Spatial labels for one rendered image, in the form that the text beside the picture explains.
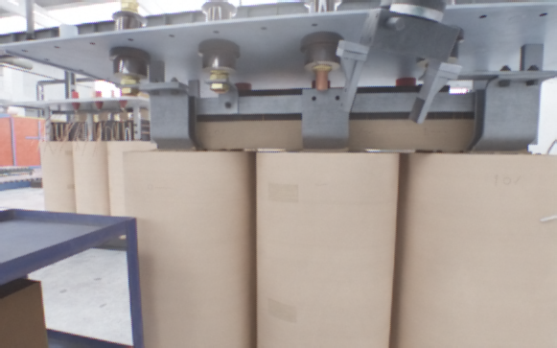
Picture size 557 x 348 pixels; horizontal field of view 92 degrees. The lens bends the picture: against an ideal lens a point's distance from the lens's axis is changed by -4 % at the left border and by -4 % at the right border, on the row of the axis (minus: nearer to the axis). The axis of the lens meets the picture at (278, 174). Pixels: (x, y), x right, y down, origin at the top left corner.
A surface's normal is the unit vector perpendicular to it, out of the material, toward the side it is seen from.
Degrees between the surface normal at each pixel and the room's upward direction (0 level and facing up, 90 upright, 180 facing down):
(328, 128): 90
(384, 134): 90
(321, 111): 90
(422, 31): 114
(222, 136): 90
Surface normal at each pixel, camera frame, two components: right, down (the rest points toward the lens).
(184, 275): -0.18, 0.09
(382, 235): 0.45, 0.08
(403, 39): 0.10, 0.48
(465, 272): -0.41, 0.08
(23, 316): 0.98, 0.02
